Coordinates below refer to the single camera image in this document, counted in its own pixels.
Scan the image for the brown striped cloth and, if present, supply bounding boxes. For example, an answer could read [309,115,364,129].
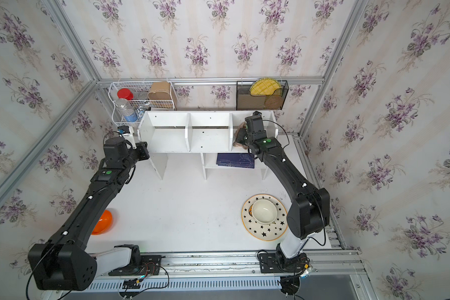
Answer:
[232,122,248,150]

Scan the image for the white wooden bookshelf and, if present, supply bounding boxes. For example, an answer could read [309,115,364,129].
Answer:
[137,110,279,181]

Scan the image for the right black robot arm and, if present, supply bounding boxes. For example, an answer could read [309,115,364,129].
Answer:
[236,111,330,263]

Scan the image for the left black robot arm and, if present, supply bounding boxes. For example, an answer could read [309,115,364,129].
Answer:
[27,136,150,291]

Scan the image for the black mesh basket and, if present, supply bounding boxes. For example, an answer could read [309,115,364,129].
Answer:
[236,79,289,111]

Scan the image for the clear plastic water bottle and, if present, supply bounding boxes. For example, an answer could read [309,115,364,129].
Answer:
[115,98,138,123]

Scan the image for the brown round coaster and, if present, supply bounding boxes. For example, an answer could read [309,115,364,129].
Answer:
[264,95,284,110]

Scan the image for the yellow round woven mat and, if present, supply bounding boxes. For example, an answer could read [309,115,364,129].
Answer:
[249,77,281,96]

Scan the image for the brown cardboard box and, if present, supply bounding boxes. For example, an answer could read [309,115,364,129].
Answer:
[147,81,178,110]

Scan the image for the cream ceramic bowl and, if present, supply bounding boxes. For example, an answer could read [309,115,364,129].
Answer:
[251,199,278,225]

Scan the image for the orange plastic bowl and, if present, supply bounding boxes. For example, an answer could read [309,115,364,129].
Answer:
[91,209,113,235]

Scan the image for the star patterned plate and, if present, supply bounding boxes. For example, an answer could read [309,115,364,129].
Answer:
[241,194,288,241]

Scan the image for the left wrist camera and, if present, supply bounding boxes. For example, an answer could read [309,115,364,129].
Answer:
[117,126,134,138]

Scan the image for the white wire basket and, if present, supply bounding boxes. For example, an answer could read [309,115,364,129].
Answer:
[107,81,178,127]

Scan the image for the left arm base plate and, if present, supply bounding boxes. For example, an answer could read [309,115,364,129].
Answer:
[107,255,163,276]

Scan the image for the aluminium mounting rail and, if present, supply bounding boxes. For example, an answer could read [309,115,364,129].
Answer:
[52,249,368,280]

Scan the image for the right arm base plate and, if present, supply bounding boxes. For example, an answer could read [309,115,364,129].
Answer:
[256,250,310,275]

